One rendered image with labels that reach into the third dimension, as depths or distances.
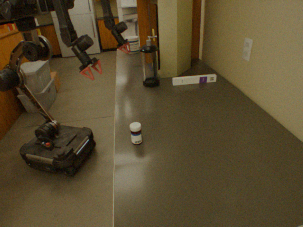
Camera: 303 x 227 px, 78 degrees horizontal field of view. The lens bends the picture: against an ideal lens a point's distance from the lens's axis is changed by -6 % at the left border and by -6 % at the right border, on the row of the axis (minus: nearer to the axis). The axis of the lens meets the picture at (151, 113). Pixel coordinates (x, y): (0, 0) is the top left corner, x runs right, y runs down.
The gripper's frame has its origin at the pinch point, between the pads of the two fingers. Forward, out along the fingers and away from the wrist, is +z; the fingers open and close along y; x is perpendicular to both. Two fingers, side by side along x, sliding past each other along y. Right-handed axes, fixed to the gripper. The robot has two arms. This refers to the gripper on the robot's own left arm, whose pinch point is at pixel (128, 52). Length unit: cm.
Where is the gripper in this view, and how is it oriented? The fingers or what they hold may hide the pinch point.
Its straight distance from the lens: 161.1
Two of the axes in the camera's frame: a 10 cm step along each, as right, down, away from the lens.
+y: 2.7, -5.2, 8.1
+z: 5.4, 7.8, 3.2
